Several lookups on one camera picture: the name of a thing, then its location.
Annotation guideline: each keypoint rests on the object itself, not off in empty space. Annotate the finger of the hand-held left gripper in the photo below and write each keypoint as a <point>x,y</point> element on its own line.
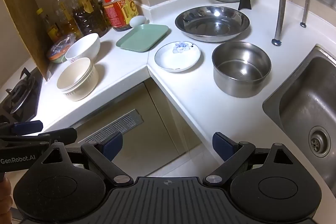
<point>65,134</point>
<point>29,126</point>

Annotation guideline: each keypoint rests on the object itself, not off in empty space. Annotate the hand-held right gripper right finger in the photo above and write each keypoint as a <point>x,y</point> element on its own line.
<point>223,145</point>

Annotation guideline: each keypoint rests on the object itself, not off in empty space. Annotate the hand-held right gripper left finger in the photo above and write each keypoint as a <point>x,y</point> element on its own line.
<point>113,145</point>

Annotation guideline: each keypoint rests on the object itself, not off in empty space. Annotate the white ceramic bowl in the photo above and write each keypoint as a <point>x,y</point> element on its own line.
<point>84,47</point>

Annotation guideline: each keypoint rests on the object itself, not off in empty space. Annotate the white floral plate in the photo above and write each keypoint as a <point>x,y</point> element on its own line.
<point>173,58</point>

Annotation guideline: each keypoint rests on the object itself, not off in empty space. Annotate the green plastic tray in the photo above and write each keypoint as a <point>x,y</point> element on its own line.
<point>143,37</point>

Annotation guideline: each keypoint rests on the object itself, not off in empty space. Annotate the large shallow steel basin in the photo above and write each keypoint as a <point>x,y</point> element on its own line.
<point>210,27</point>

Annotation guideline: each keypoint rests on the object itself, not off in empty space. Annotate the person's left hand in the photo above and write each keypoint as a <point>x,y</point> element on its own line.
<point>4,192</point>

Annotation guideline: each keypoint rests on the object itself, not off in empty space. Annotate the metal vent grille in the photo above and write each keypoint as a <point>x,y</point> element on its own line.
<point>115,127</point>

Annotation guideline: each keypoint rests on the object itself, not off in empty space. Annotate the black gas stove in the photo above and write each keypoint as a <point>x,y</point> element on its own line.
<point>21,98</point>

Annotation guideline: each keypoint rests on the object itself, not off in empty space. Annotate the beige cabinet door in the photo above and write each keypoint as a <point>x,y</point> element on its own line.
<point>157,119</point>

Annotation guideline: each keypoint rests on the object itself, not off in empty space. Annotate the plastic-wrapped orange bowl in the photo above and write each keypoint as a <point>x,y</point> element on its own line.
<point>59,52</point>

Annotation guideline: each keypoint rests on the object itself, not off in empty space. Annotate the steel sink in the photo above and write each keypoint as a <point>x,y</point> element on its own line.
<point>302,113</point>

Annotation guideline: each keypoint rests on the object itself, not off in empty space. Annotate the small yellow-capped bottle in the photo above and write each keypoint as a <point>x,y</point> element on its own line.
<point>52,29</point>

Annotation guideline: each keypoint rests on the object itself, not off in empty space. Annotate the brown cardboard panel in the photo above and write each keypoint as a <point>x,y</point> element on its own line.
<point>23,16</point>

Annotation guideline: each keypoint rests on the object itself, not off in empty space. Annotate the slim yellow oil bottle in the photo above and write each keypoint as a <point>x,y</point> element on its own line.
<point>65,22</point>

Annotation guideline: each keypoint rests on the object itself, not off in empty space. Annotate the large dark oil bottle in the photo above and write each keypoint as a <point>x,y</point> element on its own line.
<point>89,16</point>

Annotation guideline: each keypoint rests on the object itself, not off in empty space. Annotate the pale blue egg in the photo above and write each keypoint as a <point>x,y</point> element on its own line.
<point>137,22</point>

